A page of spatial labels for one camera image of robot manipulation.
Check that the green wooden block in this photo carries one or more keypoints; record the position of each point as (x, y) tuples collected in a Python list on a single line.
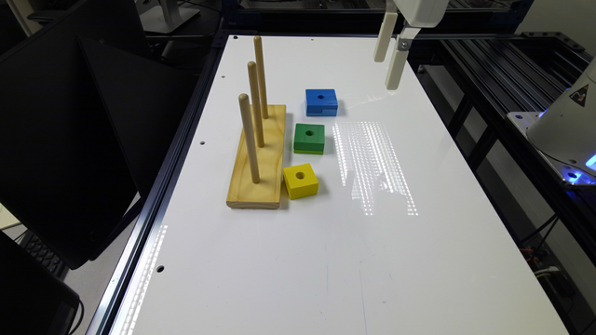
[(309, 139)]

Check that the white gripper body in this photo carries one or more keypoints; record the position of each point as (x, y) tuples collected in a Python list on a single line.
[(422, 13)]

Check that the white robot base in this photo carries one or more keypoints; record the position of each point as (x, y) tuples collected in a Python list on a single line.
[(564, 133)]

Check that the black aluminium frame rails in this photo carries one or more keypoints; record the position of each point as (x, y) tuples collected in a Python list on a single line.
[(498, 78)]

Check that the wooden base board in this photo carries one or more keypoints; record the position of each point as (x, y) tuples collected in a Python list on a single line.
[(243, 192)]

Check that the blue wooden block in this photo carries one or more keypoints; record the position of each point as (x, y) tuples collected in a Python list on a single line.
[(321, 102)]

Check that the middle wooden peg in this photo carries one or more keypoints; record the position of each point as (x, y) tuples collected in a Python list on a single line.
[(256, 105)]

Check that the near wooden peg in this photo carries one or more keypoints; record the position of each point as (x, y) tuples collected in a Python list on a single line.
[(245, 109)]

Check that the black monitor left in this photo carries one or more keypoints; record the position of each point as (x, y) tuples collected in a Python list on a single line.
[(87, 118)]

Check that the far wooden peg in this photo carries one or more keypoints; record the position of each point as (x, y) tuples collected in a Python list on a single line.
[(259, 55)]

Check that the yellow wooden block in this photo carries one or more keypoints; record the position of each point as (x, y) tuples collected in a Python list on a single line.
[(300, 181)]

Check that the black laptop corner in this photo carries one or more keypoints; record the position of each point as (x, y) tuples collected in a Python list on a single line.
[(33, 301)]

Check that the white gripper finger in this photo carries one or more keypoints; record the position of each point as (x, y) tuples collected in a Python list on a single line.
[(399, 57), (384, 36)]

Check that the wooden peg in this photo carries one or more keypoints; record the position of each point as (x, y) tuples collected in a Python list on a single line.
[(245, 109), (259, 55), (256, 105)]

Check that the monitor stand silver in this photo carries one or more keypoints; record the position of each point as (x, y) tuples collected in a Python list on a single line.
[(166, 17)]

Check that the black keyboard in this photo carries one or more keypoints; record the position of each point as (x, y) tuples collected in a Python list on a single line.
[(43, 254)]

